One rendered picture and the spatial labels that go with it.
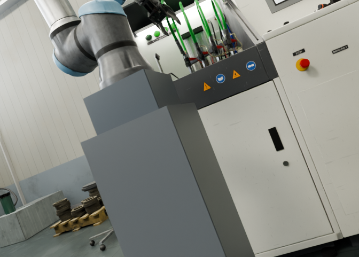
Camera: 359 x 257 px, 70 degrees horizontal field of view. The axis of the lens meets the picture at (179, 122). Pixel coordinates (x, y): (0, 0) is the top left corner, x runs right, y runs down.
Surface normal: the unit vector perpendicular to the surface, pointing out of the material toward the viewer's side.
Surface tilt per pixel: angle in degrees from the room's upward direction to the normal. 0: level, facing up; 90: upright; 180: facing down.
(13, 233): 90
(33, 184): 90
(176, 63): 90
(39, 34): 90
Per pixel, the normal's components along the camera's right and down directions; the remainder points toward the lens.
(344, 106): -0.18, 0.06
